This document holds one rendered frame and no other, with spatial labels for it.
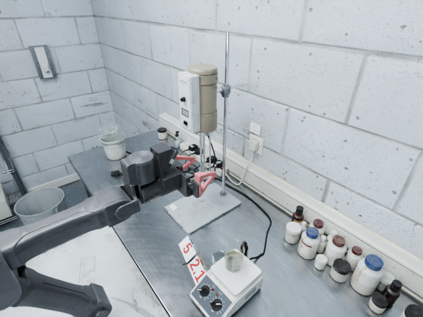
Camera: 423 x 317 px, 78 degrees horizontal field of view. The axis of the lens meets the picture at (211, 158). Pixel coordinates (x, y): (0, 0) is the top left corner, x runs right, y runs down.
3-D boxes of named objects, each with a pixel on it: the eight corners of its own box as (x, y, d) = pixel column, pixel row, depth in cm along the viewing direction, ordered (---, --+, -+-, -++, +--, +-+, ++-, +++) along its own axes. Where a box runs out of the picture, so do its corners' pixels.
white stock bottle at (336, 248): (338, 270, 90) (346, 250, 85) (320, 261, 94) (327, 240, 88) (342, 258, 95) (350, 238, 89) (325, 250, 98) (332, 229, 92)
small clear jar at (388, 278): (388, 296, 83) (394, 286, 80) (372, 287, 85) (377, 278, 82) (390, 285, 86) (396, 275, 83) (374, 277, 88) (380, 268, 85)
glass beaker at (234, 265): (241, 256, 86) (243, 238, 81) (245, 273, 80) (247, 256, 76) (220, 258, 85) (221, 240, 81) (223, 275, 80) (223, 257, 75)
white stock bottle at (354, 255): (343, 268, 91) (350, 252, 87) (342, 258, 95) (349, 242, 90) (358, 273, 90) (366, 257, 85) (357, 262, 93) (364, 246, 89)
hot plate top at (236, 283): (235, 297, 74) (235, 295, 74) (208, 269, 82) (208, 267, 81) (262, 273, 81) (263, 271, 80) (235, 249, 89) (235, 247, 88)
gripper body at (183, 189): (170, 158, 71) (145, 166, 67) (191, 175, 64) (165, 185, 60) (172, 177, 74) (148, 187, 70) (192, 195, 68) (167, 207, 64)
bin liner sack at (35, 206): (38, 263, 196) (16, 223, 174) (31, 236, 218) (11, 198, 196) (84, 240, 213) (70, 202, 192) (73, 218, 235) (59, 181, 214)
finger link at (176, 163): (190, 146, 77) (162, 156, 72) (205, 156, 72) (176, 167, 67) (191, 165, 80) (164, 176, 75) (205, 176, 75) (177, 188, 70)
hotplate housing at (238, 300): (216, 332, 74) (216, 317, 70) (189, 297, 82) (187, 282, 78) (266, 284, 86) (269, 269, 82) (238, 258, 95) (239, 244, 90)
